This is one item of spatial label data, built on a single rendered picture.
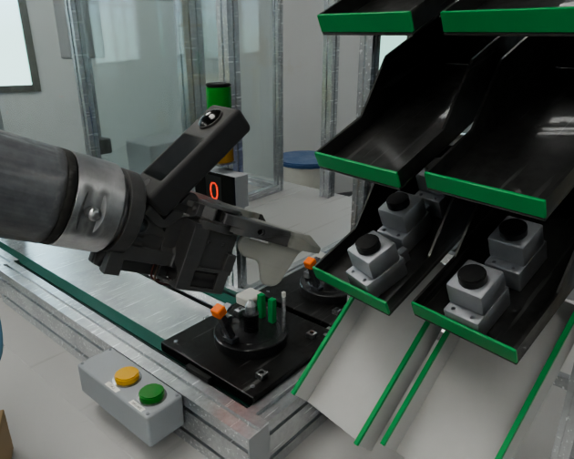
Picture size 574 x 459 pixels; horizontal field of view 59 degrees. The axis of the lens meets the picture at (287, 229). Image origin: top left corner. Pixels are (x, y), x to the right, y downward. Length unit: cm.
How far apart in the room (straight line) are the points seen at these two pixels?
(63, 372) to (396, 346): 70
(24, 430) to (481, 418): 76
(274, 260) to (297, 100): 403
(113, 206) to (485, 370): 52
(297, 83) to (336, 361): 382
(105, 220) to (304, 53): 414
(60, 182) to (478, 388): 56
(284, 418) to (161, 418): 19
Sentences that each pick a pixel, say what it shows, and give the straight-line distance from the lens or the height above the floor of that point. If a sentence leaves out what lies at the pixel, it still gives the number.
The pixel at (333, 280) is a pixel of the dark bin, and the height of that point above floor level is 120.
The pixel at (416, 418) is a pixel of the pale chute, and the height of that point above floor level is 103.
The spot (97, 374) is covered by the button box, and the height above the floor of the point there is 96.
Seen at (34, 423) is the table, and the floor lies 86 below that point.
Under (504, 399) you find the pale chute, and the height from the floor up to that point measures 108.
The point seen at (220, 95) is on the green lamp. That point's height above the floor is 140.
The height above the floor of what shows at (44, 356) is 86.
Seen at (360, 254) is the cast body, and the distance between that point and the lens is 63.
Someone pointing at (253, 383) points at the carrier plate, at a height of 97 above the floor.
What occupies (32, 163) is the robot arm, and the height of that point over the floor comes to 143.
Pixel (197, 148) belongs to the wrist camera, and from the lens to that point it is 44.
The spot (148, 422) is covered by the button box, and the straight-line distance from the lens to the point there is 86.
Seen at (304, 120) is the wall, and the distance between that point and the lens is 455.
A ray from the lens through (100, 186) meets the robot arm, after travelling 40.
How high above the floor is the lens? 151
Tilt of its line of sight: 21 degrees down
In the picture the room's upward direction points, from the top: straight up
